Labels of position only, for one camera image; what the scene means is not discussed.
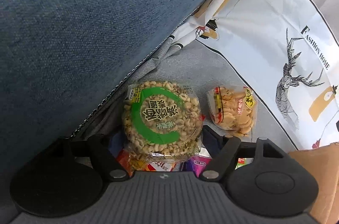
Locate sachima pastry pack green label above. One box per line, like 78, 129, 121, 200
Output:
235, 158, 253, 169

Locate small biscuit bag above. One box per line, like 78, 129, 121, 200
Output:
207, 85, 257, 137

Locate round green puffed grain cake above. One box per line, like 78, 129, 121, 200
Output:
122, 80, 203, 162

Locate red snack bag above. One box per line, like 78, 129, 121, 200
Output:
116, 149, 176, 177

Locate cardboard box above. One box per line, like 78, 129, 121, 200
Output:
289, 142, 339, 223

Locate purple wafer bar pack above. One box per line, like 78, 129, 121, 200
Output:
184, 147, 212, 178

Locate deer print cushion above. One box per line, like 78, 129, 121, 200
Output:
174, 0, 338, 149

